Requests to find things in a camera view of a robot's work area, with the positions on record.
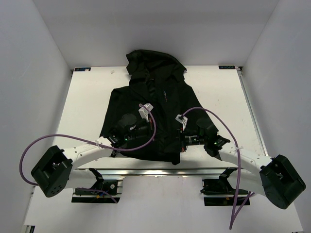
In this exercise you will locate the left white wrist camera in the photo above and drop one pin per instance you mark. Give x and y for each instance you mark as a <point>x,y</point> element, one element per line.
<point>145,110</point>

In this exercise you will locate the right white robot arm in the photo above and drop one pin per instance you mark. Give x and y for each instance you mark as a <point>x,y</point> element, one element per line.
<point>272,177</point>

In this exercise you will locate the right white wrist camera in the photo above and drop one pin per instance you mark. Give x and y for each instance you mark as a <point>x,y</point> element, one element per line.
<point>182,120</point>

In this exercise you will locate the right blue table sticker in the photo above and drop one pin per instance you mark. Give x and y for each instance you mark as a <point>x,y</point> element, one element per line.
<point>226,67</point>

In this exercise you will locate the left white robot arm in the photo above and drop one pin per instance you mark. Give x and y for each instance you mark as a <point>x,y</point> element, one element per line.
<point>58,169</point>

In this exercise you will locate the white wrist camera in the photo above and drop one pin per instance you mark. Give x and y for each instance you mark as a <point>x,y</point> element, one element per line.
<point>182,120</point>
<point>145,110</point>

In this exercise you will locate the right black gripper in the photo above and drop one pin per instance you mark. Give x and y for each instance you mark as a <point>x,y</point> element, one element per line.
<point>185,139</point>

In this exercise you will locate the blue table sticker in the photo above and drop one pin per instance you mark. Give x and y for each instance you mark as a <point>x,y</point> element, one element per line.
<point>226,67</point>
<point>82,69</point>

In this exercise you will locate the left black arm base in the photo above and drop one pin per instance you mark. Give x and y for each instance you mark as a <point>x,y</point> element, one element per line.
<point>107,190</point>

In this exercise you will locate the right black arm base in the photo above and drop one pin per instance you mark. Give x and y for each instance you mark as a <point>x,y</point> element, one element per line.
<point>216,193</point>

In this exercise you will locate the black jacket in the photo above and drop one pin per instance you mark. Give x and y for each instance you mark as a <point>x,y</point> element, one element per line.
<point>156,78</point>

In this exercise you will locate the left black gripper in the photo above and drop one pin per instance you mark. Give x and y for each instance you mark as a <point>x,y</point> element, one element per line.
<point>149,128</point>

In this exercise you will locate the aluminium table frame rail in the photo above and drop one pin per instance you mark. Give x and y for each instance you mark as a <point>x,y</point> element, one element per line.
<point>122,172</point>

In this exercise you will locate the left blue table sticker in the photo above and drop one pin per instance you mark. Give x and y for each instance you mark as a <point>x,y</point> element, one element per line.
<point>82,69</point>

